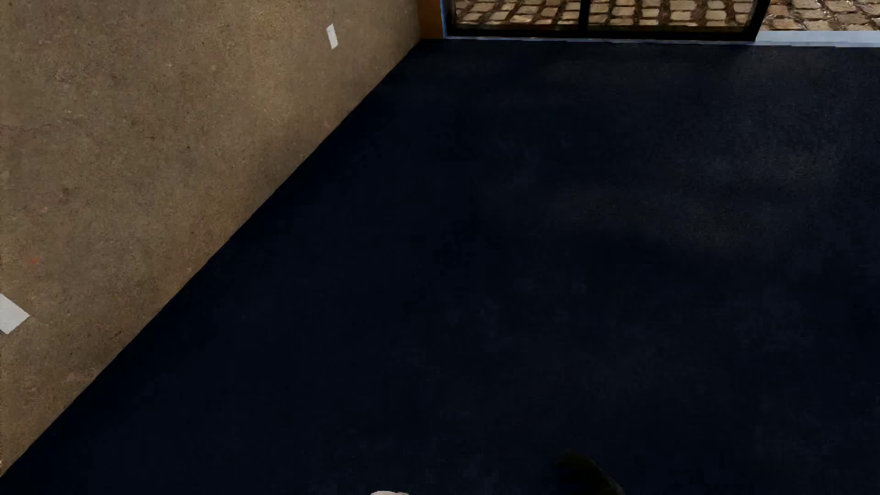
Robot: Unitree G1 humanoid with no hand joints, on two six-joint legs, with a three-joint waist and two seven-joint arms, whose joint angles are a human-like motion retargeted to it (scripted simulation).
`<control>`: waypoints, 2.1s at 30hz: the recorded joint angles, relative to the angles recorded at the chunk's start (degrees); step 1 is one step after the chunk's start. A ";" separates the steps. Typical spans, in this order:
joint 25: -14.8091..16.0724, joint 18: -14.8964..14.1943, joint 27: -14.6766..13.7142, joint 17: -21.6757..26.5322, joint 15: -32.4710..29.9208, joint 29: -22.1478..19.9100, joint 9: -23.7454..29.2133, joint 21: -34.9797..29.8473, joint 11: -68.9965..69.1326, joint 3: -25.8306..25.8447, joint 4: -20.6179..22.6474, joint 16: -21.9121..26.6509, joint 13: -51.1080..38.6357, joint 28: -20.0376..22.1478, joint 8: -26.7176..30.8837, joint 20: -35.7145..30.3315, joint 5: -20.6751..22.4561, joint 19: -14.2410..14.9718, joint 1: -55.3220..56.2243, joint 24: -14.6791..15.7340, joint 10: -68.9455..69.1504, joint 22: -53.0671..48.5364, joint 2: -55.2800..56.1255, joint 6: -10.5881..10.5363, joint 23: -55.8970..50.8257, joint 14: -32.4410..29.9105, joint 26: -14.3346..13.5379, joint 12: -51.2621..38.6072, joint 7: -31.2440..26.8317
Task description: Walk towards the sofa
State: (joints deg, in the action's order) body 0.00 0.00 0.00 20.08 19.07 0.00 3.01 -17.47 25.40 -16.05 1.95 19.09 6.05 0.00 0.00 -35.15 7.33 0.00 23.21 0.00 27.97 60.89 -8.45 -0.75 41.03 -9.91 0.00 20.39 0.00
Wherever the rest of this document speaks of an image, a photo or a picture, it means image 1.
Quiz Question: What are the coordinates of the black robot foot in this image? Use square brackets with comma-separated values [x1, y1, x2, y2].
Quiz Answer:
[555, 451, 625, 495]

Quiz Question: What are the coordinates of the black framed sliding glass door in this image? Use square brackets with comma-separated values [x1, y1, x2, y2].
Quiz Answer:
[442, 0, 771, 42]

